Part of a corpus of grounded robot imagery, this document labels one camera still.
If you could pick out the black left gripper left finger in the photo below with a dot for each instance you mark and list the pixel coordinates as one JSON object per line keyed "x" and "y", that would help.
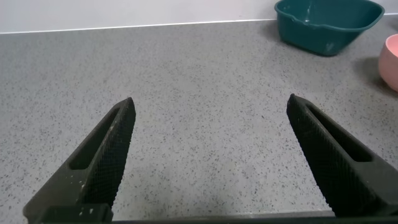
{"x": 99, "y": 174}

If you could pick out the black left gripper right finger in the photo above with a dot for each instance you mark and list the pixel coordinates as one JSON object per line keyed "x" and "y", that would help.
{"x": 335, "y": 174}

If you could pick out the pink plastic bowl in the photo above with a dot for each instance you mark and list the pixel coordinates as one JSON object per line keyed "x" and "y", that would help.
{"x": 390, "y": 68}

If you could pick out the teal square plastic basin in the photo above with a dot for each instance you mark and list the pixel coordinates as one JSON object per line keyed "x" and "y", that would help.
{"x": 314, "y": 34}

